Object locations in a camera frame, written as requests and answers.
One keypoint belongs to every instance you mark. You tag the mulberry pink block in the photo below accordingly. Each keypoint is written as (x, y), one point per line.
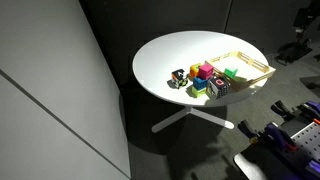
(205, 71)

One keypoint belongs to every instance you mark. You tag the lime green block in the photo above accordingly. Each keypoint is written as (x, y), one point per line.
(197, 92)

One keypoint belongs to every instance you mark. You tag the blue block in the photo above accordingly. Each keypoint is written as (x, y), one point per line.
(199, 83)

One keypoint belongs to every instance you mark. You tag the wooden tray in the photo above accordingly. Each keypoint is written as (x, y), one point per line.
(250, 66)

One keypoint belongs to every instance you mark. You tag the small black white patterned cube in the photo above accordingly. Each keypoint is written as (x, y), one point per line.
(179, 78)

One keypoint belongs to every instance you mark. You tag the orange patterned cube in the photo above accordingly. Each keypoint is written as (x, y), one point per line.
(194, 71)

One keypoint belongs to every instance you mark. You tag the large black white patterned cube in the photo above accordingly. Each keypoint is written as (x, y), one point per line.
(218, 88)

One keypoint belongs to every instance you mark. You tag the white table base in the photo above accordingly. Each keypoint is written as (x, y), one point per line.
(213, 118)

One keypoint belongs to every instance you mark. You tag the purple spring clamp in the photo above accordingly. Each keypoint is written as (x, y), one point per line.
(314, 168)
(278, 135)

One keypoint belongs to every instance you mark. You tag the orange clamp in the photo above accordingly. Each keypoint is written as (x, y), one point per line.
(310, 109)

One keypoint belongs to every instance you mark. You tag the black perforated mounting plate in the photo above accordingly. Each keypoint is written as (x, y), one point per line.
(308, 140)

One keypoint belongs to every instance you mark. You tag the black camera stand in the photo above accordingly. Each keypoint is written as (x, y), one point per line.
(293, 51)

